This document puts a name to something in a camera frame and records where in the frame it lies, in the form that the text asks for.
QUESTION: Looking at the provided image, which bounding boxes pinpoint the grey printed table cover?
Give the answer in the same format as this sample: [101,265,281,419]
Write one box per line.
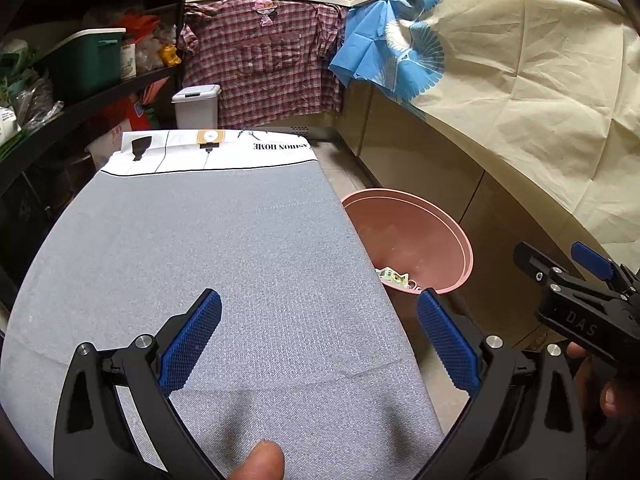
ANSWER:
[0,129,447,480]

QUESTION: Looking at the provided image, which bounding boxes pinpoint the red plaid shirt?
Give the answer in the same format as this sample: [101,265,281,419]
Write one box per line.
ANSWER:
[177,0,347,129]

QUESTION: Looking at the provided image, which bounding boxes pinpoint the white labelled jar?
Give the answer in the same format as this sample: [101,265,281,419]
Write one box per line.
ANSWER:
[120,35,139,81]

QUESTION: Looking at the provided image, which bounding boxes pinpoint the clear plastic bags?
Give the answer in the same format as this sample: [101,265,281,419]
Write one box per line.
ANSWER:
[0,40,66,147]

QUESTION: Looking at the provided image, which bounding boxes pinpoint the green storage box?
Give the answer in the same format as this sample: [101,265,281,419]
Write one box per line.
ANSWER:
[46,27,127,102]

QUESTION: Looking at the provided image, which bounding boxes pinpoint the blue printed cloth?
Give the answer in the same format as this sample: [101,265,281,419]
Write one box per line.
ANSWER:
[327,0,457,107]

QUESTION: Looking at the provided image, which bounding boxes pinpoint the orange red box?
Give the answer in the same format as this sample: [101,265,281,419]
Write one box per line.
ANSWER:
[85,94,152,162]

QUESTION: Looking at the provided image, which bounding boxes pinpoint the green printed packet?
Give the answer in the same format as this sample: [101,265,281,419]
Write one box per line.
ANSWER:
[376,267,412,289]

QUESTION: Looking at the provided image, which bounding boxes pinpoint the pink plastic bucket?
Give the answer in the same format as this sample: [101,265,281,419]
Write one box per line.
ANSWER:
[340,188,475,297]

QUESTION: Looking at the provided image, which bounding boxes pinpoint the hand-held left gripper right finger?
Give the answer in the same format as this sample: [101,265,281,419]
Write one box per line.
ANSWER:
[416,287,586,480]

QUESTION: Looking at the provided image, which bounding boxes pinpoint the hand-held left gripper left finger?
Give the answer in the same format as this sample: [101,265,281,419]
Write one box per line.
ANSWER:
[52,288,223,480]

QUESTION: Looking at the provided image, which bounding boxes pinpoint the cream cloth sheet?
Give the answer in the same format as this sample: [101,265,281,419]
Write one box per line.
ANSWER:
[350,0,640,272]

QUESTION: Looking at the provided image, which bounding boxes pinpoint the red plastic bag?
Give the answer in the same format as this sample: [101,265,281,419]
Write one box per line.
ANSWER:
[112,9,162,37]

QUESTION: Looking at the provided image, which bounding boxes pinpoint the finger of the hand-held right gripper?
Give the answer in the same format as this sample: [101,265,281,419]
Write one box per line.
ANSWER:
[514,241,559,287]
[571,241,640,306]

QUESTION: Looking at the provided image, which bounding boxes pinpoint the person's left hand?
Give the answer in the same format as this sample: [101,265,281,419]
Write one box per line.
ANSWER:
[234,439,287,480]

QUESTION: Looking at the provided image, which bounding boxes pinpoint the small white lidded bin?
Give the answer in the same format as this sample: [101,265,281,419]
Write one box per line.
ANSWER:
[171,85,222,131]

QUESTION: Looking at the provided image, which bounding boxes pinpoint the person's right hand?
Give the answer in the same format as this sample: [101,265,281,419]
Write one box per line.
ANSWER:
[565,342,640,423]

